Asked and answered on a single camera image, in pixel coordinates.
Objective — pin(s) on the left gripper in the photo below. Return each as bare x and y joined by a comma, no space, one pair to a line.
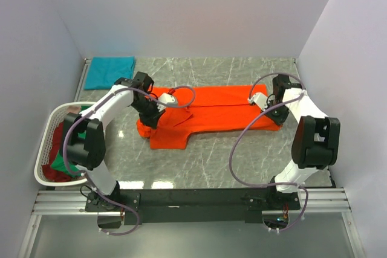
152,120

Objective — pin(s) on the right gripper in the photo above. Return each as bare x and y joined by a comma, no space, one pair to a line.
280,120

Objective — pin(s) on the orange t-shirt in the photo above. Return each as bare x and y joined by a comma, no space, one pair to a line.
214,109

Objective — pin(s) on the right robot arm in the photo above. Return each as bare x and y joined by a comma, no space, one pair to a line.
316,140

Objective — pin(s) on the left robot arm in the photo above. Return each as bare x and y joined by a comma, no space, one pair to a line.
83,136

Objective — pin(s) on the folded teal t-shirt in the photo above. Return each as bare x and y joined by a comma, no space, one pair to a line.
105,71

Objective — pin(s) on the beige garment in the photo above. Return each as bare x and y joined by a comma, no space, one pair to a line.
74,109

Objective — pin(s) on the black base beam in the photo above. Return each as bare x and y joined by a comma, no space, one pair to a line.
193,205

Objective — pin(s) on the white laundry basket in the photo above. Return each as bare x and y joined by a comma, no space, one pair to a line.
55,118

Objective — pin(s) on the dark red t-shirt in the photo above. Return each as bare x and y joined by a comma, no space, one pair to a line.
55,170

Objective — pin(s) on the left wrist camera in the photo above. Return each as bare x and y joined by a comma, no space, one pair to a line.
166,100

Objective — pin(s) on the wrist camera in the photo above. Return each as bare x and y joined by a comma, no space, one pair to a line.
258,99
166,100

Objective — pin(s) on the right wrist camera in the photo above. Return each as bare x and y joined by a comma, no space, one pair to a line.
258,99

